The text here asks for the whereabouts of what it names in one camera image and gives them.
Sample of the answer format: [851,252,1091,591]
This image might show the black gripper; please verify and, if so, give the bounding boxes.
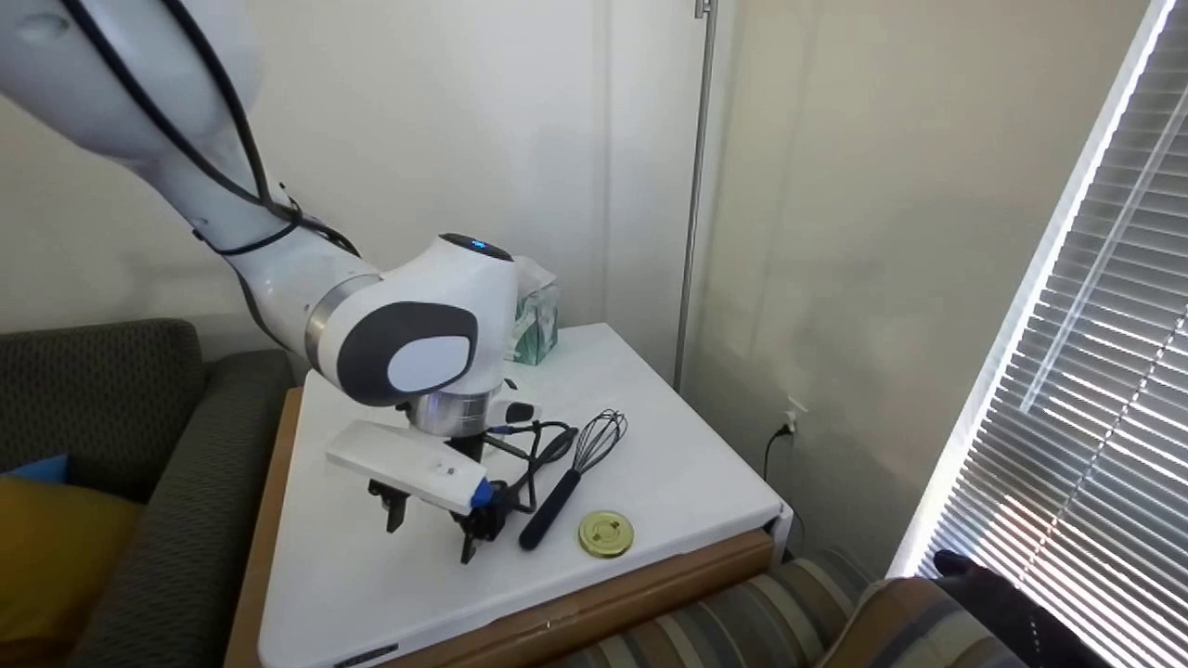
[363,473,511,567]

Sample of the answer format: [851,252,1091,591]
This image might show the black wire whisk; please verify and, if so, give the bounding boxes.
[516,407,632,553]

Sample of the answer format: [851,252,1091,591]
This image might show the gold metal jar lid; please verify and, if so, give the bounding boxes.
[577,509,640,560]

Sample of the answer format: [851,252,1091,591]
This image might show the white table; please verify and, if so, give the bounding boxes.
[219,382,793,668]

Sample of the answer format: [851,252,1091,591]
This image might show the teal white tissue box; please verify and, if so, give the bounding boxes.
[509,254,564,366]

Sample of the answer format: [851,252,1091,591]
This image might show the dark grey sofa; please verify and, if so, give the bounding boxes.
[0,316,302,668]

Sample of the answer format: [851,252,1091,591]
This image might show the yellow cushion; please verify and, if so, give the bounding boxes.
[0,473,144,644]

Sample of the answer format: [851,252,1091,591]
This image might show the blue cushion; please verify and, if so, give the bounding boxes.
[0,449,69,490]

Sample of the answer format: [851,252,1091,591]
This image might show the black perforated object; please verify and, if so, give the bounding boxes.
[933,550,1119,668]

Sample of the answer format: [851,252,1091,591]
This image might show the white window blinds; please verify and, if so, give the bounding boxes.
[888,0,1188,668]

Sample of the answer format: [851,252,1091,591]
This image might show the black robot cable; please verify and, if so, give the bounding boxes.
[61,0,582,513]

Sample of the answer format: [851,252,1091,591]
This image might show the wall outlet with plug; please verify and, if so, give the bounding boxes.
[761,398,808,477]

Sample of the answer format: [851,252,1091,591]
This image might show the thin white wall conduit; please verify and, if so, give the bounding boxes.
[673,0,719,393]

